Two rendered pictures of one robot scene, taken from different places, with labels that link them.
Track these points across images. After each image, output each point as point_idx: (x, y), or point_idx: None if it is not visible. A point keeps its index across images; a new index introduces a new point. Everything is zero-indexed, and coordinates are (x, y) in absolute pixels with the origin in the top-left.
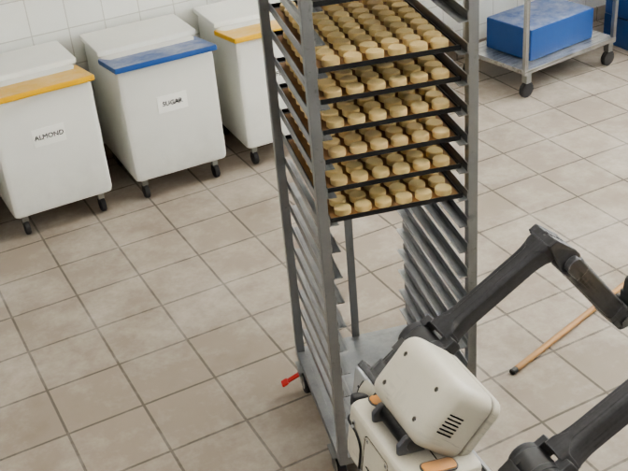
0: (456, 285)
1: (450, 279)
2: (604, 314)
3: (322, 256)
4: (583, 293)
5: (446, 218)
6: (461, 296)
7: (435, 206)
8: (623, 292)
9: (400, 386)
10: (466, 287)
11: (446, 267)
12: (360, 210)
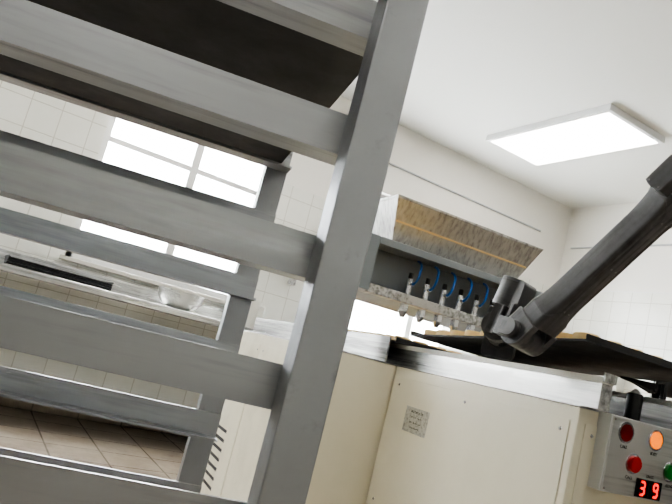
0: (144, 421)
1: (114, 415)
2: (567, 321)
3: (388, 162)
4: (620, 269)
5: (120, 246)
6: (196, 433)
7: (40, 231)
8: (517, 308)
9: None
10: (215, 401)
11: (69, 395)
12: None
